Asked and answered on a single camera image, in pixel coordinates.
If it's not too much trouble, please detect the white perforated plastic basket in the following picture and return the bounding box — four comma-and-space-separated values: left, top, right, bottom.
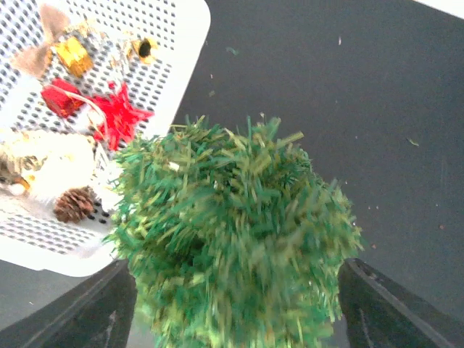
1, 1, 210, 277

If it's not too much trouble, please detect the red star ornament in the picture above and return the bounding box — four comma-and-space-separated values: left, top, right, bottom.
90, 82, 154, 151

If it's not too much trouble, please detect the small green christmas tree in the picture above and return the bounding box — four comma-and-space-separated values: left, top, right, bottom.
109, 119, 362, 347

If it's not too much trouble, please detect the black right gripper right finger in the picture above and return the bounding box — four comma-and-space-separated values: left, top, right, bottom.
339, 258, 463, 348

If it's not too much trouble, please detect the brown pine cone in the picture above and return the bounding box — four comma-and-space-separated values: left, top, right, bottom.
53, 187, 94, 223

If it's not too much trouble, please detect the gold gift box ornament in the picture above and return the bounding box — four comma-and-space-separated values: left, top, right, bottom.
54, 36, 94, 78

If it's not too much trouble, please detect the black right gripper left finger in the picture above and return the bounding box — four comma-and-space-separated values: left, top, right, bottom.
1, 260, 137, 348

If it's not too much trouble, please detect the burlap bow ornament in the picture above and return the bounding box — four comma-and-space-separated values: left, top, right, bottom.
11, 3, 70, 80

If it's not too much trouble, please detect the gold bell ornament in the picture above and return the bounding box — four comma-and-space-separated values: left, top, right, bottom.
131, 38, 158, 65

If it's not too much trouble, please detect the red gift box ornament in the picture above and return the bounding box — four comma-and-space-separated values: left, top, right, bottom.
41, 78, 84, 119

